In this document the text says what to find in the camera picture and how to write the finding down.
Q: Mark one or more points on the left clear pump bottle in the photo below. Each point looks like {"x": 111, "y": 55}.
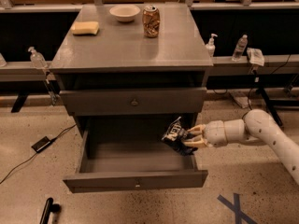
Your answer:
{"x": 37, "y": 58}

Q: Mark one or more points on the brown soda can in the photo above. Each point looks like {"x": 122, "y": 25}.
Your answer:
{"x": 151, "y": 21}

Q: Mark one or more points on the open middle drawer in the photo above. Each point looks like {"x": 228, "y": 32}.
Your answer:
{"x": 127, "y": 153}

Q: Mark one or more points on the grey side shelf rail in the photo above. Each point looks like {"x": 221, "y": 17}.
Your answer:
{"x": 20, "y": 71}

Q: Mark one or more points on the clear water bottle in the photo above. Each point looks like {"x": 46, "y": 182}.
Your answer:
{"x": 240, "y": 47}

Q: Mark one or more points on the blue tape cross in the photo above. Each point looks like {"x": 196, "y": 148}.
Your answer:
{"x": 235, "y": 207}

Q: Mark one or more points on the white bowl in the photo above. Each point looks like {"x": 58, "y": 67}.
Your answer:
{"x": 124, "y": 13}

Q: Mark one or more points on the white crumpled packet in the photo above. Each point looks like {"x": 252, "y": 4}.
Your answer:
{"x": 255, "y": 56}

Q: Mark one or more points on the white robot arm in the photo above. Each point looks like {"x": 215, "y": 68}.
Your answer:
{"x": 255, "y": 125}

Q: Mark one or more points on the yellow sponge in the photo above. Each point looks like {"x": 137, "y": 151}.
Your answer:
{"x": 85, "y": 28}

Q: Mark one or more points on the closed top drawer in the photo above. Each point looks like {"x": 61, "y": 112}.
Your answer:
{"x": 133, "y": 101}

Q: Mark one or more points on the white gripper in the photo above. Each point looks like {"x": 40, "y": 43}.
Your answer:
{"x": 214, "y": 133}

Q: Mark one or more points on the black power adapter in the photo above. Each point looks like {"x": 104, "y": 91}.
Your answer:
{"x": 41, "y": 144}

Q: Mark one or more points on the white pump bottle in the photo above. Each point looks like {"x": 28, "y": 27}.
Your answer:
{"x": 210, "y": 46}

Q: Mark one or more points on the blue chip bag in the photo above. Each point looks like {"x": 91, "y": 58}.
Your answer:
{"x": 175, "y": 136}

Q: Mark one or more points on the grey drawer cabinet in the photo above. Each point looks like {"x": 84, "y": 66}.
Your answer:
{"x": 120, "y": 56}

